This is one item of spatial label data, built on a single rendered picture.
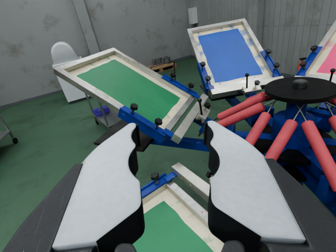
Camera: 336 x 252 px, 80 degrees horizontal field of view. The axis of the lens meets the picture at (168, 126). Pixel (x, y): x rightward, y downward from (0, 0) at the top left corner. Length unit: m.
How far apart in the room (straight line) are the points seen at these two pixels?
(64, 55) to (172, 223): 5.34
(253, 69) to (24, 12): 6.61
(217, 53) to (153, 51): 6.08
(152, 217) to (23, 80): 7.05
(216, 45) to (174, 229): 1.65
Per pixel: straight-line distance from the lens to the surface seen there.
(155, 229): 0.96
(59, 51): 5.88
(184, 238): 0.92
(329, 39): 2.16
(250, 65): 1.96
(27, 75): 7.65
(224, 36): 2.20
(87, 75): 1.47
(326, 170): 1.03
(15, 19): 7.54
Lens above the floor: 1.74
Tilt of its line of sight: 29 degrees down
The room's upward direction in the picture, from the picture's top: 11 degrees counter-clockwise
